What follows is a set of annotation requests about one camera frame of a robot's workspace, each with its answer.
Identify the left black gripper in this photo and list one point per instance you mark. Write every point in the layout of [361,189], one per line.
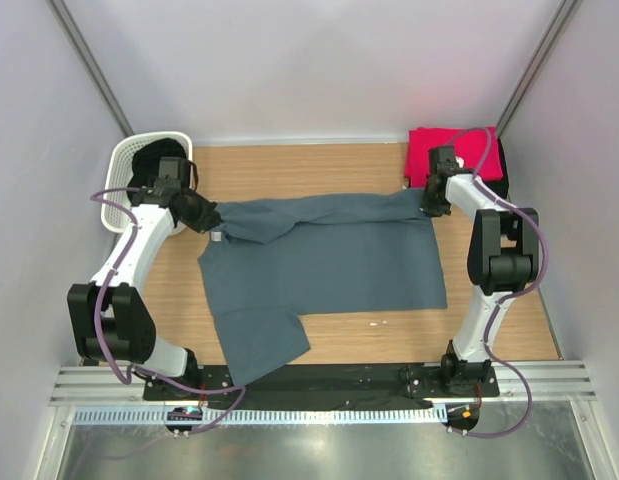
[208,219]

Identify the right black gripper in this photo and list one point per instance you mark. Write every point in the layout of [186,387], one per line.
[431,209]

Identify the blue-grey t shirt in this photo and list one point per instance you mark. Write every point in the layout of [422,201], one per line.
[272,261]

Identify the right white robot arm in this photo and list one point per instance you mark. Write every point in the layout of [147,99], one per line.
[503,263]

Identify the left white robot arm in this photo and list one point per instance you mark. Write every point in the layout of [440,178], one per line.
[109,318]

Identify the folded red t shirt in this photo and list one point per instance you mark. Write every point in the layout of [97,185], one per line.
[491,129]

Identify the black t shirt in basket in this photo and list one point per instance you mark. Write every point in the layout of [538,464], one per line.
[146,161]

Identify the folded black t shirt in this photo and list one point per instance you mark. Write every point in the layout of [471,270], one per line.
[504,170]

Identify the white perforated plastic basket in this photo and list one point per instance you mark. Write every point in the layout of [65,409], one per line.
[120,167]

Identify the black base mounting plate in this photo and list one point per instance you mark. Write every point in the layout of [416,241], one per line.
[364,387]

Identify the white slotted cable duct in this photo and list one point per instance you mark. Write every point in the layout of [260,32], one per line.
[181,415]

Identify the aluminium frame rail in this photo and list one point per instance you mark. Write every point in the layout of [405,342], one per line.
[553,380]

